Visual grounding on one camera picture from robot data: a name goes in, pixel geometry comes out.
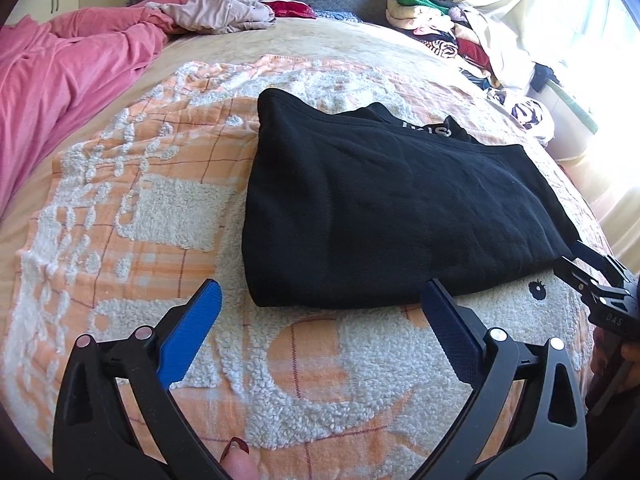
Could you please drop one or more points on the black sweater orange cuffs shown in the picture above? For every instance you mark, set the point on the black sweater orange cuffs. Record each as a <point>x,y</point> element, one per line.
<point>359,209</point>

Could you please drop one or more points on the mauve crumpled garment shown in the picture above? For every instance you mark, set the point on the mauve crumpled garment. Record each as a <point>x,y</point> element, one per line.
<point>218,17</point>

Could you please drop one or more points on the left hand red nails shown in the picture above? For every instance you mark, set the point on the left hand red nails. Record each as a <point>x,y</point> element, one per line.
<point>237,462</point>

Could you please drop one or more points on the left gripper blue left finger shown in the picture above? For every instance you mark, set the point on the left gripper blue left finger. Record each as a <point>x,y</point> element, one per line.
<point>182,331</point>

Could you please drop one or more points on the white curtain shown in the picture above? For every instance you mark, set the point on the white curtain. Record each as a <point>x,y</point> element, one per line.
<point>593,48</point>

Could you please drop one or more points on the right hand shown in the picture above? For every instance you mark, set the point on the right hand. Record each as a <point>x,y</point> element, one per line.
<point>604,345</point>

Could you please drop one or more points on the pink duvet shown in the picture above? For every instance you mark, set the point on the pink duvet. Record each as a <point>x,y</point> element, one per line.
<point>57,75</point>

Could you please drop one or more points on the pile of folded clothes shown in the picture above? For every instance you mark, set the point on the pile of folded clothes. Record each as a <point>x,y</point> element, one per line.
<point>442,27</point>

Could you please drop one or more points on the floral fabric bag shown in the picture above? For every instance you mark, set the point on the floral fabric bag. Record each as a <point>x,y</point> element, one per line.
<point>533,116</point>

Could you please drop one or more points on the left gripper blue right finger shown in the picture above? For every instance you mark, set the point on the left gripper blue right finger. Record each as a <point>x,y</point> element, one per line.
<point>463,346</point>

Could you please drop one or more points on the beige bed sheet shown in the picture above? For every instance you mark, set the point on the beige bed sheet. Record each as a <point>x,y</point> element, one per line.
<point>320,39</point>

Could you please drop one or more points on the red satin pillow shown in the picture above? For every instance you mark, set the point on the red satin pillow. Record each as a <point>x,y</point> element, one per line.
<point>290,9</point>

